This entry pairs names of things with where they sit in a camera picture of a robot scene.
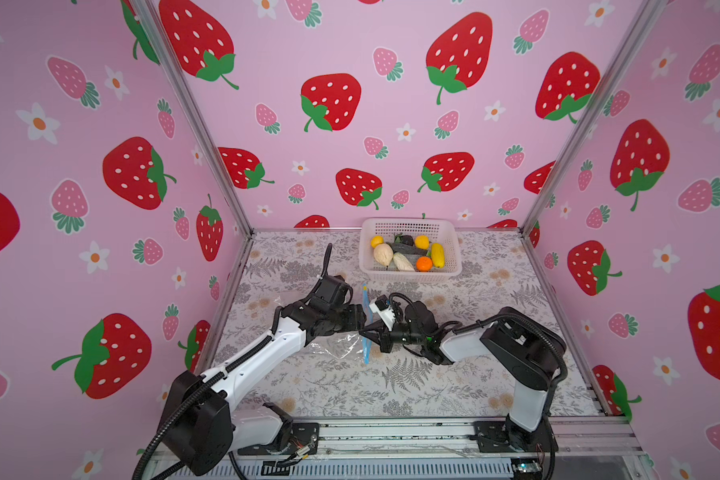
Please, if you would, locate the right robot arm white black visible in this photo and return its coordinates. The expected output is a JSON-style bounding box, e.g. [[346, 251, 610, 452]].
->
[[359, 293, 568, 454]]

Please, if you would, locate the cream white pear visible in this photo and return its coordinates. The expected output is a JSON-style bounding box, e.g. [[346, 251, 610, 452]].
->
[[373, 243, 394, 268]]

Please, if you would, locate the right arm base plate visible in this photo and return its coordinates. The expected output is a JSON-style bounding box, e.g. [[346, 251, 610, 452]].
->
[[471, 420, 559, 454]]

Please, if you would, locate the clear zip bag blue zipper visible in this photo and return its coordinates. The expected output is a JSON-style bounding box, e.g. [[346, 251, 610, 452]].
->
[[306, 298, 364, 361]]

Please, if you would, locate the dark purple eggplant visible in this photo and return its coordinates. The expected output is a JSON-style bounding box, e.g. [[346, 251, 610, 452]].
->
[[389, 243, 428, 256]]

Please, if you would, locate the white plastic perforated basket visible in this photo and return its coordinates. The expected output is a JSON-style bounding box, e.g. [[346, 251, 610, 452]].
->
[[359, 218, 462, 283]]

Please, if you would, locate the frame post aluminium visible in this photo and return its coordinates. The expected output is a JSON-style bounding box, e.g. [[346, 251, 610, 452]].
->
[[519, 0, 666, 240], [133, 0, 254, 239]]

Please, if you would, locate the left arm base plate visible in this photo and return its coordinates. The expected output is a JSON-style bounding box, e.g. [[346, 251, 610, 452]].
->
[[237, 422, 320, 456]]

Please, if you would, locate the orange mandarin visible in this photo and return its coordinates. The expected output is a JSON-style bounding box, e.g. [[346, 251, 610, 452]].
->
[[415, 256, 434, 272]]

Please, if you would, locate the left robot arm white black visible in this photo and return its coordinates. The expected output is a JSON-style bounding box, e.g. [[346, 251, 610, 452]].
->
[[132, 301, 366, 479]]

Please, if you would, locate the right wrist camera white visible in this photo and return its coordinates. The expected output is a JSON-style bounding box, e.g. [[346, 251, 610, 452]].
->
[[370, 295, 397, 331]]

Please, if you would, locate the aluminium rail base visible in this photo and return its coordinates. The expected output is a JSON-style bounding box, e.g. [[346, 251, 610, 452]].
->
[[205, 416, 659, 479]]

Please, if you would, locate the white chinese cabbage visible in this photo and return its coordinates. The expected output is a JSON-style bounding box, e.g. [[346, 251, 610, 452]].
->
[[393, 253, 415, 272]]

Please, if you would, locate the left frame post aluminium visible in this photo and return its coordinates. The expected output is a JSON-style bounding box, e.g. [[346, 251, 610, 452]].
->
[[133, 0, 254, 239]]

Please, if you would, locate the right frame post aluminium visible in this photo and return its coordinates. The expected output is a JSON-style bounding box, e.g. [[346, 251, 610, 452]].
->
[[519, 0, 666, 240]]

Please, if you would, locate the yellow mango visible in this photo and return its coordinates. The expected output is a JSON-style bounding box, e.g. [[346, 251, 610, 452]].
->
[[414, 235, 430, 250]]

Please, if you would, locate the small yellow lemon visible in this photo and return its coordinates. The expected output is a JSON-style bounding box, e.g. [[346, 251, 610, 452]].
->
[[370, 236, 384, 249]]

